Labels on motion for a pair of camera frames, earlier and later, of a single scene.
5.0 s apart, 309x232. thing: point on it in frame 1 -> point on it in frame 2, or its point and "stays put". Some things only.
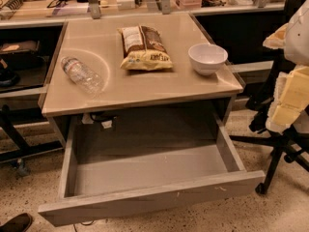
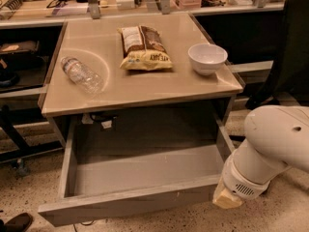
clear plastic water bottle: x=84 y=76 stays put
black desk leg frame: x=23 y=148 stays put
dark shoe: x=18 y=223 stays put
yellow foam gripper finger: x=291 y=94 -> x=222 y=198
